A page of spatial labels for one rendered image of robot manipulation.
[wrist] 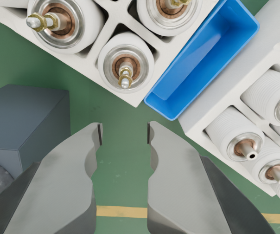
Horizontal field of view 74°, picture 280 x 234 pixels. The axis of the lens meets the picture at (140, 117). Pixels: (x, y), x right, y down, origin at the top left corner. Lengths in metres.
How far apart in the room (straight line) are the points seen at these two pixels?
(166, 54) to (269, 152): 0.32
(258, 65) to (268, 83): 0.04
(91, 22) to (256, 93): 0.35
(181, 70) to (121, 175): 0.47
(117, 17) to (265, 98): 0.32
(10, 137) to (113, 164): 0.43
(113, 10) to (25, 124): 0.28
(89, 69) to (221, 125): 0.31
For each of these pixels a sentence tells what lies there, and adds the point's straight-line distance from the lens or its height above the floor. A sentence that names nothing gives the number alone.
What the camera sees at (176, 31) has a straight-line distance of 0.32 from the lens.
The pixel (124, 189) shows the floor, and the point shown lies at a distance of 0.85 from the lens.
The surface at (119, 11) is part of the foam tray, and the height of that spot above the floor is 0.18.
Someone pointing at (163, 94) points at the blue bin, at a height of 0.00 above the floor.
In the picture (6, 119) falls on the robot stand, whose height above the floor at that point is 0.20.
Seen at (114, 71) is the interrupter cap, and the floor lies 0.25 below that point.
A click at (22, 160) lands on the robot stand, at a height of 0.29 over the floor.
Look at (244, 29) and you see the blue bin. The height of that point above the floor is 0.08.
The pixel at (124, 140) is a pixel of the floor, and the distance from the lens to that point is 0.69.
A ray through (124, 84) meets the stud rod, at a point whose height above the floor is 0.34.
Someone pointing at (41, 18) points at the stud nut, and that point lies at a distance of 0.26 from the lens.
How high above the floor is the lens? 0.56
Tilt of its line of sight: 62 degrees down
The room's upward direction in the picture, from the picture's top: 174 degrees clockwise
